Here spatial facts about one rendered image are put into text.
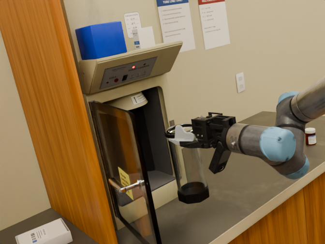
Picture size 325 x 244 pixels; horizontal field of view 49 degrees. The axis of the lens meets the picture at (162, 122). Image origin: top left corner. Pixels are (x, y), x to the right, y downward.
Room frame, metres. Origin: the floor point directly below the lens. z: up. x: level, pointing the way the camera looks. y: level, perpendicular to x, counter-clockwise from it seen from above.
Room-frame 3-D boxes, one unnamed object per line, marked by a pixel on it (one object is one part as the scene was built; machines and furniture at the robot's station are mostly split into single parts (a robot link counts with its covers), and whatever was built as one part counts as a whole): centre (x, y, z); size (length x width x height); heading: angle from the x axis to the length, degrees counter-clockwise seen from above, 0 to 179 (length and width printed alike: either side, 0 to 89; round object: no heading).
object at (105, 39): (1.05, 0.13, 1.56); 0.10 x 0.10 x 0.09; 36
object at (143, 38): (1.14, 0.01, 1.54); 0.05 x 0.05 x 0.06; 22
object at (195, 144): (0.93, -0.08, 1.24); 0.09 x 0.05 x 0.02; 60
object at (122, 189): (0.84, 0.13, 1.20); 0.10 x 0.05 x 0.03; 26
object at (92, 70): (1.11, 0.05, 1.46); 0.32 x 0.11 x 0.10; 126
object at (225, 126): (0.90, -0.14, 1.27); 0.12 x 0.08 x 0.09; 36
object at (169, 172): (1.26, 0.16, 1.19); 0.26 x 0.24 x 0.35; 126
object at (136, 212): (0.92, 0.13, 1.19); 0.30 x 0.01 x 0.40; 26
